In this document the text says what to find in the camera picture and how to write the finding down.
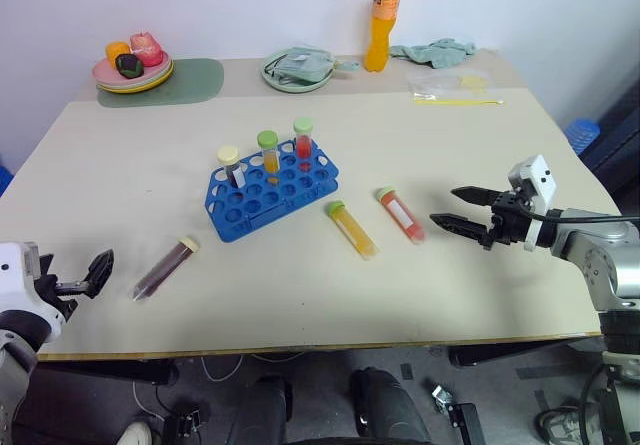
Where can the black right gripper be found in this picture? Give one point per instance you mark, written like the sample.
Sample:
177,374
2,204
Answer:
510,222

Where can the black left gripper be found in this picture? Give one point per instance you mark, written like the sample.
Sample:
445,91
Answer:
52,295

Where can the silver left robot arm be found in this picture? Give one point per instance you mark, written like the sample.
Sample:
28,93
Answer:
15,365

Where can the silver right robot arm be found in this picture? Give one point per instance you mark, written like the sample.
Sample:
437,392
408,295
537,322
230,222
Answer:
607,265

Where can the yellow-capped tube with purple liquid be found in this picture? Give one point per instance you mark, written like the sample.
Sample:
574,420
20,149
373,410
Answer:
162,270

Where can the green-capped labelled tube, red-orange liquid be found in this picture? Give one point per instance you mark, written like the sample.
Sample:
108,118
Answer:
402,215

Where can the green-capped tube with yellow liquid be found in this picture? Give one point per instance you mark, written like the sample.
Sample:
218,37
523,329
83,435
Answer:
354,232

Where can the yellow-capped tube with dark liquid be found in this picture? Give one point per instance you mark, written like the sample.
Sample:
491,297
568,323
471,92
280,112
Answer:
228,157

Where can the green-capped tube with red liquid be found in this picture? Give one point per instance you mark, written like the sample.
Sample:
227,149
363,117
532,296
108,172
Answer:
303,145

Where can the blue plastic test tube rack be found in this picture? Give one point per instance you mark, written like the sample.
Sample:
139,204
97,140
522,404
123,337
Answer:
280,200

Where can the green-capped tube with orange liquid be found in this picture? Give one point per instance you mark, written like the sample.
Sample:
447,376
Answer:
270,157

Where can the thin yellow stick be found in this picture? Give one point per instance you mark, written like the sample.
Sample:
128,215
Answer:
460,101

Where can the clear plastic bag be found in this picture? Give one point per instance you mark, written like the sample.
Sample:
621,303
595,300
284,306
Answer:
445,84

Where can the blue plastic crate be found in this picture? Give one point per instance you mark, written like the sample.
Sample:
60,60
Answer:
4,175

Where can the white shoe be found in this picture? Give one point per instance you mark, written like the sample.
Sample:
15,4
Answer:
136,434

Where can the light green crumpled cloth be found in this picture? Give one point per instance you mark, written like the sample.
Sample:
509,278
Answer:
435,51

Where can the black floor box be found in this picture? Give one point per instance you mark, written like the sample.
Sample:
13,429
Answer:
182,425

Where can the yellow plate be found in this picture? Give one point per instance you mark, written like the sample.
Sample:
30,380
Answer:
150,84

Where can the orange soda bottle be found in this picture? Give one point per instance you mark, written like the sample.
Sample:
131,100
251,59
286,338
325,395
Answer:
382,30

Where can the pink plate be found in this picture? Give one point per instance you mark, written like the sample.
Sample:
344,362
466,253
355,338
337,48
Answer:
107,72

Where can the dark rounded shape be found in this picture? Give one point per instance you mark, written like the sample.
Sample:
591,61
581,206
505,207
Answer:
387,410
260,410

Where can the black and green toy food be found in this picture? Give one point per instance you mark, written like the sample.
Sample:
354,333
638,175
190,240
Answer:
129,65

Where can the green placemat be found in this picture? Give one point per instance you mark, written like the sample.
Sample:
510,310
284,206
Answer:
195,80

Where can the light green fabric pouch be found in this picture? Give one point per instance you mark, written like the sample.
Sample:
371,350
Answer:
305,65

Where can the orange toy fruit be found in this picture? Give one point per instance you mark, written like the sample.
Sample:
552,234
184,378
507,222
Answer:
117,51

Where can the light green round plate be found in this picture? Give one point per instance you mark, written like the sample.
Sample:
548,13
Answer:
280,84

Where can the grey sneaker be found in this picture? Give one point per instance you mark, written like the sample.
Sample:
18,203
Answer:
560,420

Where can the pink toy peach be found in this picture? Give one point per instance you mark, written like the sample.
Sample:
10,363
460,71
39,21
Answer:
146,49

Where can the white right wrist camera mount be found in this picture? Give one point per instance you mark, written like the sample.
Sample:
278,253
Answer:
537,180

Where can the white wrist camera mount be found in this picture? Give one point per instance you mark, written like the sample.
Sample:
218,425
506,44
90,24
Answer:
537,180
20,285

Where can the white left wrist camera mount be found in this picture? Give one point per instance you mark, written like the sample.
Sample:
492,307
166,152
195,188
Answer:
20,285

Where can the black table frame beam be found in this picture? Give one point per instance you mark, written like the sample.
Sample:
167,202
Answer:
510,352

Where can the black caster bracket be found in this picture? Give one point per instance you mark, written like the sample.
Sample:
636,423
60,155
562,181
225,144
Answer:
457,415

